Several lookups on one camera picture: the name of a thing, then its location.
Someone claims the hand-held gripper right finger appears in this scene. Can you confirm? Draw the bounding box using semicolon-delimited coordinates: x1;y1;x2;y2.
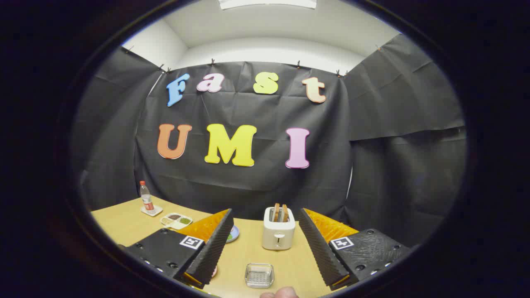
298;208;411;290

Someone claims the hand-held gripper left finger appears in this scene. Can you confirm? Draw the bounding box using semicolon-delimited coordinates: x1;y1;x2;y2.
120;208;235;289

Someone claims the white toaster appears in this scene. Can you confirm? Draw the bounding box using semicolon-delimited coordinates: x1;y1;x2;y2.
262;206;296;251

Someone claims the white divided dish of beans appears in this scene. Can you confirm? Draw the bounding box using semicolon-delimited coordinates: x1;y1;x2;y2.
160;212;193;230

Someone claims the clear water bottle red label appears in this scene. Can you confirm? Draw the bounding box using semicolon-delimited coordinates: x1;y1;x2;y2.
139;180;155;214

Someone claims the ceiling light panel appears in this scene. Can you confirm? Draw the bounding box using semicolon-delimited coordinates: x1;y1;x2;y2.
219;0;318;10

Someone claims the metal wire cutlery basket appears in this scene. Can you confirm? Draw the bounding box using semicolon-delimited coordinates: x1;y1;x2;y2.
244;263;275;289

